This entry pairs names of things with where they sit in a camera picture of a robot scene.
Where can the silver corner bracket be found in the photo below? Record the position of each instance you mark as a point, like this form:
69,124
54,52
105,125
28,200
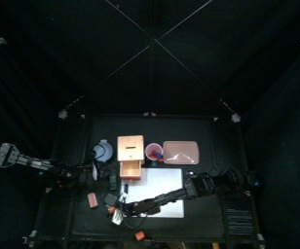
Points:
148,113
29,239
62,113
236,117
260,240

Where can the pink rectangular tray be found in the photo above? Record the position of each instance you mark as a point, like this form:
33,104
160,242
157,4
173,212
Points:
181,149

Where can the blue utensil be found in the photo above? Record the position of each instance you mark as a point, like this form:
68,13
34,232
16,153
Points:
160,152

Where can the red plastic cup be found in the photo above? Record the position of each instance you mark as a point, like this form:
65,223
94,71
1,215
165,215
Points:
148,147

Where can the orange block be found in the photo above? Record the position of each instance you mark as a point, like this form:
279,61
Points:
140,235

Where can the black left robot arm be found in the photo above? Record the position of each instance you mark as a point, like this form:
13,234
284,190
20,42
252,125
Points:
26,159

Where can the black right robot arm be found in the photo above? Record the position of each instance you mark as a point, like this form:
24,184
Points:
175,196

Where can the red striped sushi toy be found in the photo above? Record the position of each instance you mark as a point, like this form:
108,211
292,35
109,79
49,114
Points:
92,200

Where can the orange toy carrot green top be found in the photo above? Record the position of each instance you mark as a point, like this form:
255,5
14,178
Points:
112,209

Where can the wooden box with slot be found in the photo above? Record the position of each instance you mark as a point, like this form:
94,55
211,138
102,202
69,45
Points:
130,141

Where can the white cutting board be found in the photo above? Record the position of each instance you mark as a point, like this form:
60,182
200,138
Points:
157,181

